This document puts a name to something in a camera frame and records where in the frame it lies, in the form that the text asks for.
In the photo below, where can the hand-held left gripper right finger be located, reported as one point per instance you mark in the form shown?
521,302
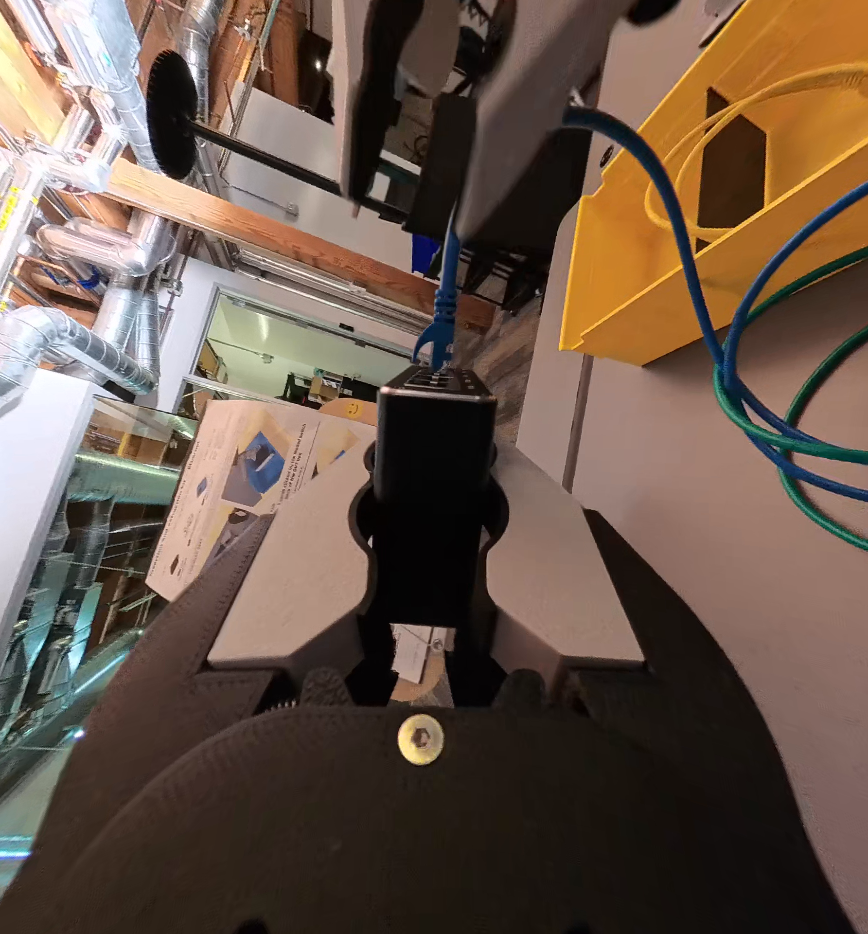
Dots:
558,584

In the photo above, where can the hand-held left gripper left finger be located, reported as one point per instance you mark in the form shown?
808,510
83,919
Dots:
295,584

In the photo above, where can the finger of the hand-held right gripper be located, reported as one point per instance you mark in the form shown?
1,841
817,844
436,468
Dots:
353,87
536,87

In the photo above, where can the black ethernet splitter box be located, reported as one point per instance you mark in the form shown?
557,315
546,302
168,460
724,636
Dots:
434,511

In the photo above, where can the yellow plastic bin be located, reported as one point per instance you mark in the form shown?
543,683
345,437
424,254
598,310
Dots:
638,292

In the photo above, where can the black flat panel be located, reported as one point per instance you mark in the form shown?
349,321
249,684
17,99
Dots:
441,160

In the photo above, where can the instruction poster board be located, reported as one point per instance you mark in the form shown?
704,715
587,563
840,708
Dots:
259,452

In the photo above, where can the blue storage bin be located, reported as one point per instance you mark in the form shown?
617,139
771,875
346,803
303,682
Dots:
425,255

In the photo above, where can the black round ceiling fixture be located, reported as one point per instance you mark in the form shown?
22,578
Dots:
171,109

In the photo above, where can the silver insulated pipe cluster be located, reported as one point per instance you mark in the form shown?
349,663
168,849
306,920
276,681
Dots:
40,219

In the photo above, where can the silver spiral air duct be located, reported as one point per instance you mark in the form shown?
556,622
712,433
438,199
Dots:
204,29

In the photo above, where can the wooden support post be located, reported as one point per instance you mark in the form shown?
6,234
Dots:
259,222

